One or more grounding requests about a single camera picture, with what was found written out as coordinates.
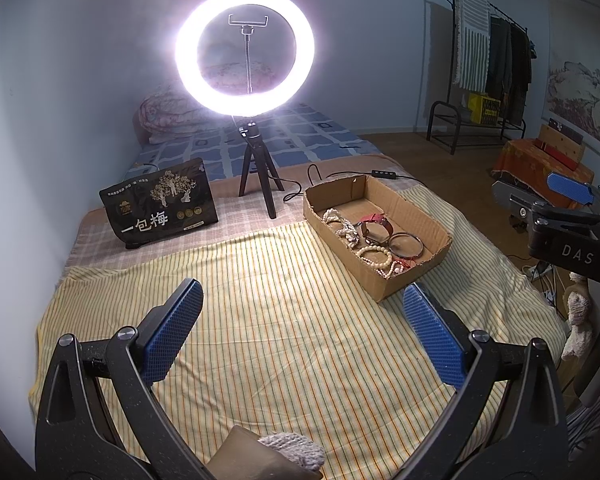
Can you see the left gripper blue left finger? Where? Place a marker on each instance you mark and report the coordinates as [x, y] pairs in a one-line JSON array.
[[98, 417]]

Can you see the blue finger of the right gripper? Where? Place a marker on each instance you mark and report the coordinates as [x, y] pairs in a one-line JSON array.
[[516, 200], [578, 192]]

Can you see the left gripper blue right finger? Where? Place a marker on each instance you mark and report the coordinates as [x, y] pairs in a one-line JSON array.
[[506, 418]]

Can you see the orange cloth covered stand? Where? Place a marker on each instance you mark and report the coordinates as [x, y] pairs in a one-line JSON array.
[[530, 161]]

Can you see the beige plush toy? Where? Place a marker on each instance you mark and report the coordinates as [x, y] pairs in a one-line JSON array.
[[583, 318]]

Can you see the yellow black crate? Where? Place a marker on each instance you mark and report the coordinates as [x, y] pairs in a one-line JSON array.
[[484, 111]]

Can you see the dark hanging clothes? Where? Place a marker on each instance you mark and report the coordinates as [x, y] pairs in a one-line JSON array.
[[510, 70]]

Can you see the black clothes rack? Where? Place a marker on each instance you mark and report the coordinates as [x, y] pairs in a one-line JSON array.
[[449, 122]]

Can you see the open cardboard box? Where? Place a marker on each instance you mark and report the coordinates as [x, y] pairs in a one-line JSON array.
[[384, 240]]

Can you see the striped white green garment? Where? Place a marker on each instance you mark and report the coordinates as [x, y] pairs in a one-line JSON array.
[[472, 21]]

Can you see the yellow striped bed sheet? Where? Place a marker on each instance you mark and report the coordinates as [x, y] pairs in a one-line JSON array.
[[287, 341]]

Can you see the black snack bag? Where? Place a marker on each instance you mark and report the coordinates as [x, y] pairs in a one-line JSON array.
[[160, 205]]

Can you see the black tripod stand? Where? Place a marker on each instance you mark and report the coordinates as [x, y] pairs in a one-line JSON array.
[[257, 153]]

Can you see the phone holder clamp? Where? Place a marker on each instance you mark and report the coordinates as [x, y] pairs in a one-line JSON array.
[[247, 27]]

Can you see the folded floral quilt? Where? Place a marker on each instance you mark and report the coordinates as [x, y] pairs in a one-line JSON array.
[[171, 112]]

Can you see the landscape wall painting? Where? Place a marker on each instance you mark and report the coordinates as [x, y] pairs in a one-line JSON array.
[[573, 84]]

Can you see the white ring light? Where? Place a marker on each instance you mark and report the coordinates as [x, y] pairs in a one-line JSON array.
[[188, 59]]

